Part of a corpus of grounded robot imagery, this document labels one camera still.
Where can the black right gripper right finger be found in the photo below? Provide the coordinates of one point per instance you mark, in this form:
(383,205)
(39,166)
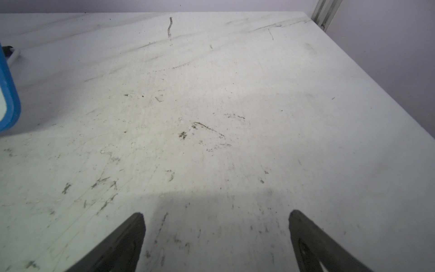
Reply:
(315,250)

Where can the aluminium frame post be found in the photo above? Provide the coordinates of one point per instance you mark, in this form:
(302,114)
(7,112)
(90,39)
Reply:
(325,12)

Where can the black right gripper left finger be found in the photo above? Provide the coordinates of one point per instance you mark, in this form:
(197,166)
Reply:
(119,251)

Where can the blue framed whiteboard PEAR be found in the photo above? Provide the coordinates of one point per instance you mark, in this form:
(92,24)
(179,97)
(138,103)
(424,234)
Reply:
(10,101)

